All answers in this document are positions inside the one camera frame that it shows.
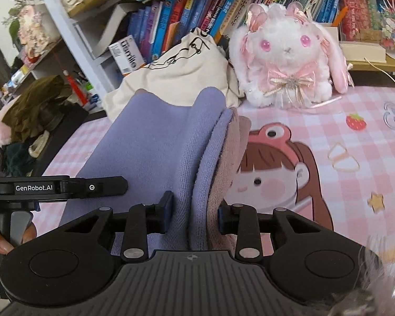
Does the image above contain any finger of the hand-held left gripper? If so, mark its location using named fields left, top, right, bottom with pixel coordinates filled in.
left=60, top=176, right=129, bottom=200

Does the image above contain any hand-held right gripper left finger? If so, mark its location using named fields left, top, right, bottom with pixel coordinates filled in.
left=65, top=190, right=175, bottom=264

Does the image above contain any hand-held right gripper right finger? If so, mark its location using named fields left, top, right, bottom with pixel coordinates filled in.
left=217, top=203, right=333, bottom=261

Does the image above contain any purple and brown sweater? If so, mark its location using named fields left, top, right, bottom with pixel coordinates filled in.
left=61, top=86, right=253, bottom=255

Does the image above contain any large pink plush toy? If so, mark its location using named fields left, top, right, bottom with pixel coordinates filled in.
left=0, top=105, right=21, bottom=147

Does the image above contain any red hanging tassel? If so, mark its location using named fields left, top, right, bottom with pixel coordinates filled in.
left=62, top=68, right=90, bottom=106

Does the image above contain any white printed box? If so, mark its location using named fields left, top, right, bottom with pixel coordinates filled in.
left=108, top=34, right=140, bottom=77

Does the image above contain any pink checked printed blanket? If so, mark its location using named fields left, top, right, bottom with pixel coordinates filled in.
left=29, top=84, right=395, bottom=257

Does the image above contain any person's fluffy grey sleeve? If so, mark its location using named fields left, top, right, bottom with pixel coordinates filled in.
left=325, top=233, right=395, bottom=316

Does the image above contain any pink floral ornament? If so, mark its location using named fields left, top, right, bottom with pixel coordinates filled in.
left=6, top=0, right=51, bottom=57

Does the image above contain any white pink bunny plush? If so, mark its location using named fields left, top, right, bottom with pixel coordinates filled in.
left=228, top=2, right=355, bottom=110

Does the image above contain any wooden bookshelf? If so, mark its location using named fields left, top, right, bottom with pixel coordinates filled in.
left=33, top=0, right=395, bottom=88

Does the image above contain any row of colourful books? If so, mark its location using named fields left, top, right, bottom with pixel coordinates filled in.
left=128, top=0, right=347, bottom=67

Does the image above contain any white flat box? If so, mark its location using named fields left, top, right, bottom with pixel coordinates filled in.
left=340, top=41, right=388, bottom=64

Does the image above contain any cream drawstring cloth bag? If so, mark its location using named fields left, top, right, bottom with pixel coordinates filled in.
left=103, top=28, right=241, bottom=123

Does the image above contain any white cable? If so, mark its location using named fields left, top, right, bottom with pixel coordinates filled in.
left=365, top=57, right=395, bottom=90

